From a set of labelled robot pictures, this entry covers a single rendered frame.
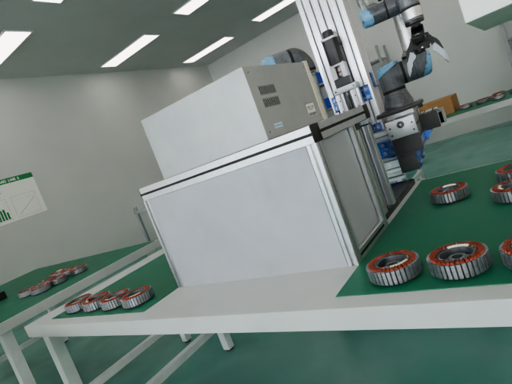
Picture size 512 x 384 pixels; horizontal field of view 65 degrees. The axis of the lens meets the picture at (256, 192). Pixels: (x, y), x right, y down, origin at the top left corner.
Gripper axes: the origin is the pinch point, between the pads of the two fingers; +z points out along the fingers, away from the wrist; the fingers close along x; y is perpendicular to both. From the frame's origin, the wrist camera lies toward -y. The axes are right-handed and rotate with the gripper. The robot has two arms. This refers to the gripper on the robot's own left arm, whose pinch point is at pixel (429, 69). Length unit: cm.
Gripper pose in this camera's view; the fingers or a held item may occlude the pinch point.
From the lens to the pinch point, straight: 178.4
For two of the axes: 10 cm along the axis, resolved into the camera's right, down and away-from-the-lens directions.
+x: -8.4, 2.6, 4.7
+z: 3.5, 9.3, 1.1
